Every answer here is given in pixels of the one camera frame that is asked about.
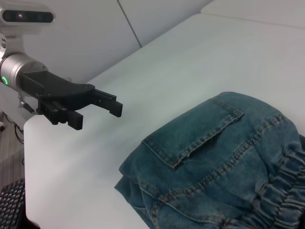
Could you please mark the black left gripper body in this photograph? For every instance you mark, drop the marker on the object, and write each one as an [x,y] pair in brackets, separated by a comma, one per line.
[59,90]

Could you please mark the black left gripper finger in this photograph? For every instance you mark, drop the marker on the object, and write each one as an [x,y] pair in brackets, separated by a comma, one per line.
[107,103]
[59,114]

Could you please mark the blue denim shorts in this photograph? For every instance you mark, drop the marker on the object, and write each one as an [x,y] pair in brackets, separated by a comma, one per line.
[214,167]

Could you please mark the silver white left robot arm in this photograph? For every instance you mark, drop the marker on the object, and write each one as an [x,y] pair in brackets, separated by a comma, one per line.
[16,69]

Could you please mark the black computer keyboard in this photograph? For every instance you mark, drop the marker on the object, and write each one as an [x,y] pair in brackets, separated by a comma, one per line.
[12,202]

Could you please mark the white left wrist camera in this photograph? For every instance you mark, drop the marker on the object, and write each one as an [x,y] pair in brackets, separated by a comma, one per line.
[26,17]

